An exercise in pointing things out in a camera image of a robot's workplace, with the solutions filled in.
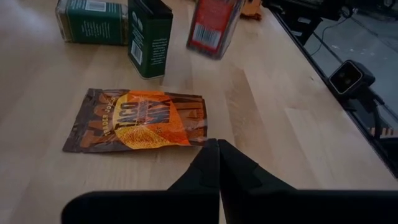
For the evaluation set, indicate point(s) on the black table-level camera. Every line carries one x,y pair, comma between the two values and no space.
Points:
349,77

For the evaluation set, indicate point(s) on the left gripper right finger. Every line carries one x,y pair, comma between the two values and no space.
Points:
295,208

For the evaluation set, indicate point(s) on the orange taco mix packet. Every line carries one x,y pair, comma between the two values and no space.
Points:
140,121

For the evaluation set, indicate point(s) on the green black pepper tin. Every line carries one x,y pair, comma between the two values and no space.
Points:
149,40

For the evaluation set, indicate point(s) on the green lid oregano glass jar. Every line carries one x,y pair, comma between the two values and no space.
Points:
93,21

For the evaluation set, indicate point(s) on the red patterned paprika tin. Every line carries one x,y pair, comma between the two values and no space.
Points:
211,28

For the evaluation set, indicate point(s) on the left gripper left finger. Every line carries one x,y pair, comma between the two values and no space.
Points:
155,208

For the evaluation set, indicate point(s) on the black aluminium frame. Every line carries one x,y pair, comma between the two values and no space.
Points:
390,155

